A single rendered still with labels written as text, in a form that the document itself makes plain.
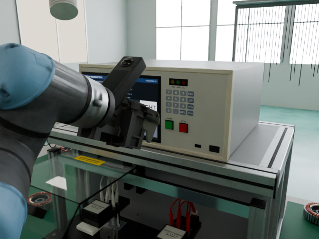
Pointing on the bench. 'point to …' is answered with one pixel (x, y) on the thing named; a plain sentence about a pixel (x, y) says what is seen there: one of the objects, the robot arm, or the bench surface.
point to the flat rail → (188, 194)
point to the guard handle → (36, 211)
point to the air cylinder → (122, 234)
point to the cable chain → (136, 186)
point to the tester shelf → (266, 138)
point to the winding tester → (201, 103)
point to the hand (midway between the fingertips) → (154, 119)
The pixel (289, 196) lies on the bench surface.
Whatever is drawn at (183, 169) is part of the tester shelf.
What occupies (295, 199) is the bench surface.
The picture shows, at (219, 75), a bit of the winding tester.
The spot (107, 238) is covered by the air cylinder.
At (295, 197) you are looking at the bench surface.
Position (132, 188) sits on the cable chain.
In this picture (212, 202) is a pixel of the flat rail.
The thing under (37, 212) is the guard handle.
